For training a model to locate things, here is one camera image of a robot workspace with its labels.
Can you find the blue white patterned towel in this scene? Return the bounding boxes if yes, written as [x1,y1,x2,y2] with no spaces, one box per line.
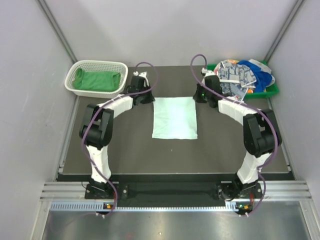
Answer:
[217,64,256,100]

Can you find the light mint towel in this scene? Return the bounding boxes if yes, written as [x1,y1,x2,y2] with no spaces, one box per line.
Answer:
[152,96,198,140]

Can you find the white perforated plastic basket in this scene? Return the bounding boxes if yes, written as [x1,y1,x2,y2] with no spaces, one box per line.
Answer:
[64,60,128,99]

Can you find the green microfiber towel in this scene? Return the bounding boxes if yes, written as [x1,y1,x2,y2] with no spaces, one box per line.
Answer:
[72,68,121,92]

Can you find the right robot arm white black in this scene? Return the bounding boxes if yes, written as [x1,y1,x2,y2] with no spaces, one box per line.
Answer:
[193,71,282,201]

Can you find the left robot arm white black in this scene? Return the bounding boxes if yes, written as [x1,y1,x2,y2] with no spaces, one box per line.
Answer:
[79,71,155,200]

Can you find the green plastic bin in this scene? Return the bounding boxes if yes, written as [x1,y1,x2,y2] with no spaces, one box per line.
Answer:
[207,60,279,100]

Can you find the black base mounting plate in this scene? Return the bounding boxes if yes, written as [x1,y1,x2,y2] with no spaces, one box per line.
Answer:
[84,181,262,207]

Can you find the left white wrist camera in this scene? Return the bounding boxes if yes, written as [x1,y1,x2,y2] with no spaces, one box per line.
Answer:
[133,71,149,82]

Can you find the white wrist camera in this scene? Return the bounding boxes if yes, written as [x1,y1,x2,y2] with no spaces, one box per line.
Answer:
[133,71,149,82]
[201,67,216,78]

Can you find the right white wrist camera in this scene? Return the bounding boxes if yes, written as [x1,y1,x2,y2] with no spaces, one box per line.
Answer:
[201,67,216,78]

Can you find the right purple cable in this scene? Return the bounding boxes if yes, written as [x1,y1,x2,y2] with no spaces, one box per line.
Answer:
[190,54,280,217]

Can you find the purple cable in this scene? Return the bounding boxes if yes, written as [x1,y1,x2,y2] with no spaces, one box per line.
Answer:
[190,54,280,217]
[81,61,160,217]

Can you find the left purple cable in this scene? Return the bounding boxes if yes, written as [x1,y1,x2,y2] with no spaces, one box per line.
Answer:
[81,61,160,217]

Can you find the white slotted cable duct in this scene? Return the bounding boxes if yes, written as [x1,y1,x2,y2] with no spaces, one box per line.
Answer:
[50,201,252,213]

